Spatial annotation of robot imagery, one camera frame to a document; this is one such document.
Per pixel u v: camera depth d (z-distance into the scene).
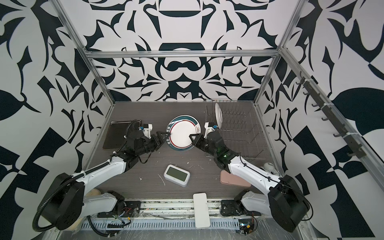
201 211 0.70
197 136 0.77
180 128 0.81
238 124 1.02
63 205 0.40
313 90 0.64
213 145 0.61
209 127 0.74
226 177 0.83
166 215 0.74
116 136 0.95
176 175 0.81
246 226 0.71
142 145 0.68
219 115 0.96
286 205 0.40
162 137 0.76
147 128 0.79
